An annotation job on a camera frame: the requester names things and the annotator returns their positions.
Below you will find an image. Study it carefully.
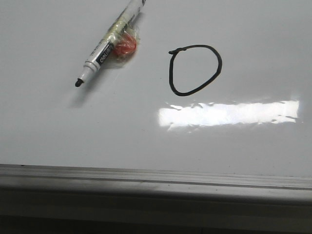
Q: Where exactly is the white whiteboard marker with tape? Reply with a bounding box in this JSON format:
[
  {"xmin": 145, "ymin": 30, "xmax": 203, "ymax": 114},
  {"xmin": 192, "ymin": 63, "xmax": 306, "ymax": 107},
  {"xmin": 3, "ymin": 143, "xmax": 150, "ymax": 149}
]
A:
[{"xmin": 75, "ymin": 0, "xmax": 146, "ymax": 87}]

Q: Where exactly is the white whiteboard with aluminium frame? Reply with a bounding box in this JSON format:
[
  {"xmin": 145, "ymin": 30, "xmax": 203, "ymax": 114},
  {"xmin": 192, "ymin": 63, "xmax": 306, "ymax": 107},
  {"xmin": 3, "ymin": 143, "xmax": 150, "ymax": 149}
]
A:
[{"xmin": 0, "ymin": 0, "xmax": 312, "ymax": 233}]

